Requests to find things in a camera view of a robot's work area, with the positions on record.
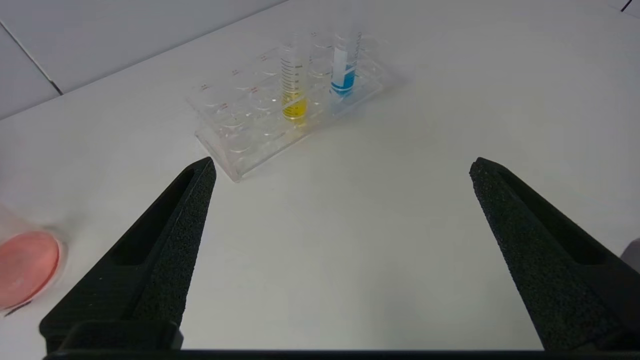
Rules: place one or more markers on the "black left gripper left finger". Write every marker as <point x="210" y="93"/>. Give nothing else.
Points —
<point x="160" y="270"/>

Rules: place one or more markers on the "clear plastic test tube rack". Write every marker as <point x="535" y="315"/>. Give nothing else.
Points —
<point x="240" y="130"/>

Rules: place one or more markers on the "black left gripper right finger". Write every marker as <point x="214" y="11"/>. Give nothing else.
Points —
<point x="550" y="270"/>

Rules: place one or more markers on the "test tube with yellow pigment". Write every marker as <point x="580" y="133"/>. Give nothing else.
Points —
<point x="294" y="107"/>

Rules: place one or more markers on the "test tube with blue pigment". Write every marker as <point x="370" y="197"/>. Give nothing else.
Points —
<point x="343" y="82"/>

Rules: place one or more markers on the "clear glass beaker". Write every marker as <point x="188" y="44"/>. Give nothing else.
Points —
<point x="25" y="265"/>

